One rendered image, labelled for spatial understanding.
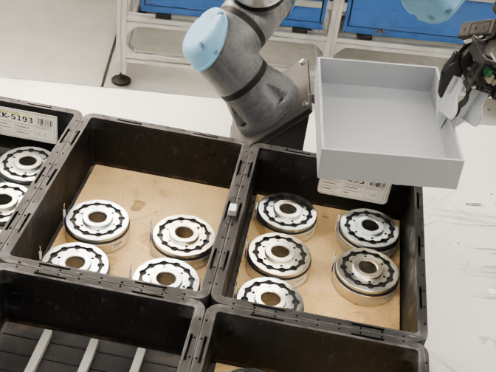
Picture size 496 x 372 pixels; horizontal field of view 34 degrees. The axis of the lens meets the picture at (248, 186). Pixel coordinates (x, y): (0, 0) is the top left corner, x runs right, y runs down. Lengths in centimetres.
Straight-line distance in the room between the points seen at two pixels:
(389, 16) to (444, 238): 171
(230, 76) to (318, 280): 48
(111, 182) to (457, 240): 70
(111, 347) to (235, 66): 65
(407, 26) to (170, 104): 156
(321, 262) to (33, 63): 236
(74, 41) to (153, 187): 228
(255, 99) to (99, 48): 208
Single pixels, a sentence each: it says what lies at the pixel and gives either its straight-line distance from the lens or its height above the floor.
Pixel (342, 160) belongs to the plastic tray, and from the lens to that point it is 113.
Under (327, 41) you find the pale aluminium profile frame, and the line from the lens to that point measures 325.
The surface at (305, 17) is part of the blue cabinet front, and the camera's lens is 322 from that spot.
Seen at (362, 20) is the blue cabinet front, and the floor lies 38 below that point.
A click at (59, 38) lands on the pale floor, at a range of 370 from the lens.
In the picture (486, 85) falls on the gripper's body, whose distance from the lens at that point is 119.
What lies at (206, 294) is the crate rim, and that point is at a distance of 110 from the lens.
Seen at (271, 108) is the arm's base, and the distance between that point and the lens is 160.
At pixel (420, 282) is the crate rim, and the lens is 119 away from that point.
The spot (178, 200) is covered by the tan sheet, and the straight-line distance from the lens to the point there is 141.
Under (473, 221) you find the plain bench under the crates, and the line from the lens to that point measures 174.
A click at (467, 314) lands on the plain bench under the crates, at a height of 70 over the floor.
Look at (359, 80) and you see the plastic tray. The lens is 137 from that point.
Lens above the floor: 171
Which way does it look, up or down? 37 degrees down
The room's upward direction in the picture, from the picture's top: 8 degrees clockwise
